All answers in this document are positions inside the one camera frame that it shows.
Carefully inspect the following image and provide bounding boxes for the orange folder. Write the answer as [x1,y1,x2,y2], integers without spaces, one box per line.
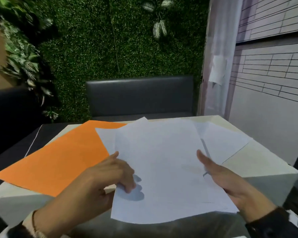
[0,120,127,197]

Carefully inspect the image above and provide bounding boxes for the thin white cable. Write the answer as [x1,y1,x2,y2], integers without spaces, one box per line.
[0,125,43,231]

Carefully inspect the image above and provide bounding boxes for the white paper note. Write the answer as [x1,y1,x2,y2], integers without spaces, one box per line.
[208,55,228,86]

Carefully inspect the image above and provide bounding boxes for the person's right hand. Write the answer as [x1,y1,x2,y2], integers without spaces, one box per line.
[196,149,277,223]

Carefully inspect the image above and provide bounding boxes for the artificial fern plant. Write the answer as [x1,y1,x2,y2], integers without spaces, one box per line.
[0,0,60,121]

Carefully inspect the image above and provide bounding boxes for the gathered white paper bundle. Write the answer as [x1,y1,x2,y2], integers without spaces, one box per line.
[95,117,239,225]

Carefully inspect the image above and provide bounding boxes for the person's left hand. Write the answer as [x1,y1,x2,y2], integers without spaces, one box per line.
[33,151,137,238]

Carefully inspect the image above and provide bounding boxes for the black leather bench backrest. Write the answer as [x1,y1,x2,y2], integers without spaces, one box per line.
[85,75,195,122]

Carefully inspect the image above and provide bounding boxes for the white sheer curtain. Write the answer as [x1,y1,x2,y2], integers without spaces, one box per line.
[198,0,244,118]

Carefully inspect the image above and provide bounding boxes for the hanging striped fern leaves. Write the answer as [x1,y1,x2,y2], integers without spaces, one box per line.
[142,0,174,40]

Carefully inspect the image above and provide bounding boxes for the black leather sofa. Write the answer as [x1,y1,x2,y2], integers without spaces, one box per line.
[0,88,82,191]

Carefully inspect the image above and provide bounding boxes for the white sheets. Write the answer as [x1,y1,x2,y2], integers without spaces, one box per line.
[193,121,253,165]

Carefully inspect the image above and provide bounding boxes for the black left wrist strap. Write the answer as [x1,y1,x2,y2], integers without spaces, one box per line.
[0,220,34,238]

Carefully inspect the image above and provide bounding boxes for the person's left forearm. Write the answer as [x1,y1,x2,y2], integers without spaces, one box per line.
[22,210,48,238]

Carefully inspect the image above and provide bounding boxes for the artificial green hedge panel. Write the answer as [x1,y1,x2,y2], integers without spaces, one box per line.
[37,0,210,122]

